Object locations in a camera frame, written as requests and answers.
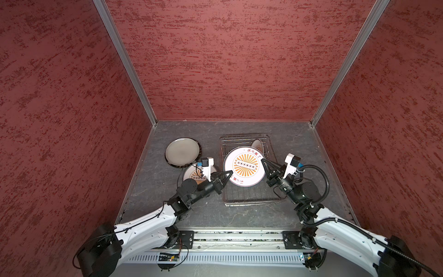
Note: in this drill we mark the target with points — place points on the small patterned plate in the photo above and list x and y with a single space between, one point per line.
246 165

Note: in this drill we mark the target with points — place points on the corner aluminium profile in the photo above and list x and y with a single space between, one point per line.
116 39
367 28

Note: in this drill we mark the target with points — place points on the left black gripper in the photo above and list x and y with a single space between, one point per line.
220 183

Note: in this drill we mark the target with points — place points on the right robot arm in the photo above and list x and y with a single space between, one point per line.
307 186

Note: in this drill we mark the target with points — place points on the dark rimmed patterned plate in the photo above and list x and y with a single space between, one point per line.
188 164

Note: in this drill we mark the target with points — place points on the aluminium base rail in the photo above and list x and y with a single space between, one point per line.
235 239

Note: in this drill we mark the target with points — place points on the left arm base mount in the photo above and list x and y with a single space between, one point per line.
183 239

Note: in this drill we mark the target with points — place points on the left corner aluminium profile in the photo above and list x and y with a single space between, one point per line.
116 39

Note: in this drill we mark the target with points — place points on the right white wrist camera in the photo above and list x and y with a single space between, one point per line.
293 165

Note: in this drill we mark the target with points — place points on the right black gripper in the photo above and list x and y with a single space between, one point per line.
271 173

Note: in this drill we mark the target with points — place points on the right corner aluminium profile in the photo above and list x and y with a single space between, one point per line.
367 28

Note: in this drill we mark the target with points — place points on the orange patterned plate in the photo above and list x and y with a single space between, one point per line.
196 172

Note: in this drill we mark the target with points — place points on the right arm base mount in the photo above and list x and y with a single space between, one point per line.
294 239

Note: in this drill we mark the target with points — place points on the plain white plate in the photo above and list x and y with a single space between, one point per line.
182 151

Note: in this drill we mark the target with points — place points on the metal wire dish rack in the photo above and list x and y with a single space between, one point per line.
258 194

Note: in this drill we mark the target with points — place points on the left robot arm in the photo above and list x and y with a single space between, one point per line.
110 245

